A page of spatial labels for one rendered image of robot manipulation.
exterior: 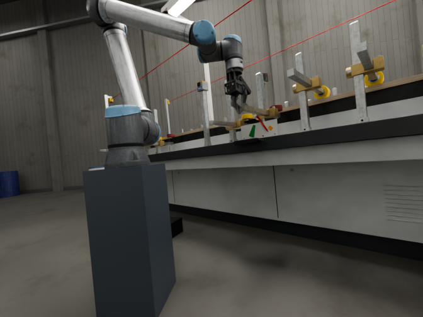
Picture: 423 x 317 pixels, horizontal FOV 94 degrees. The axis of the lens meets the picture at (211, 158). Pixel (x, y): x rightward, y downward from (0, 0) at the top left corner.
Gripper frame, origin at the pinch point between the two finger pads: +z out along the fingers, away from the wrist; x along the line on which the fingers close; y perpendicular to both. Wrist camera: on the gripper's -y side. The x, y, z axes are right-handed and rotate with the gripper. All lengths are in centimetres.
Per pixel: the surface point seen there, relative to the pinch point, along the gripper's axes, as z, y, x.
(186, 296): 83, 31, -16
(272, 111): -2.9, -28.2, 3.5
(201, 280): 83, 19, -18
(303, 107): -1.4, -29.1, 21.0
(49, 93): -225, -25, -713
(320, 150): 22.5, -31.5, 27.2
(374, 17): -304, -569, 35
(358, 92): -2, -29, 45
